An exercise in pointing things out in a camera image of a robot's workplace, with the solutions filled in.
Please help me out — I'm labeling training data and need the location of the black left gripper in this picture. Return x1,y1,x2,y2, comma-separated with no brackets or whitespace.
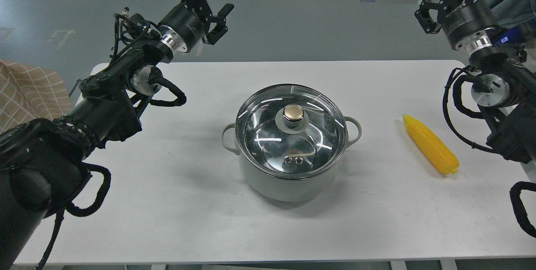
158,0,235,53

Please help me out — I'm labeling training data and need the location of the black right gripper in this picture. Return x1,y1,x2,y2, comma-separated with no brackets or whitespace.
414,0,499,50

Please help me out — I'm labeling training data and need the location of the glass pot lid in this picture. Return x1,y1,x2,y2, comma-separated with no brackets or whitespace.
235,84,362,179

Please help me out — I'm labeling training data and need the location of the yellow corn cob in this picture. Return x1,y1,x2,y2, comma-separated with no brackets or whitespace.
402,114,459,175

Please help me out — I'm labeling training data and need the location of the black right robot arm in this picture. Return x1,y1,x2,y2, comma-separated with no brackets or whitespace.
414,0,535,164

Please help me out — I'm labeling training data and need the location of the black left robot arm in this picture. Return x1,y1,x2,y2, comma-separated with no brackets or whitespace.
1,0,234,270

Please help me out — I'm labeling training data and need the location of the pale green steel pot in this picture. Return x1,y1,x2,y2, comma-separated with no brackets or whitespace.
222,84,362,203

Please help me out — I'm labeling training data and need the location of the blue denim fabric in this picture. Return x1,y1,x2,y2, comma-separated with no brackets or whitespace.
485,0,536,28

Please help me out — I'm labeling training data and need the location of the beige checkered cloth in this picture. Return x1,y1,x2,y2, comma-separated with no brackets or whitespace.
0,60,73,133

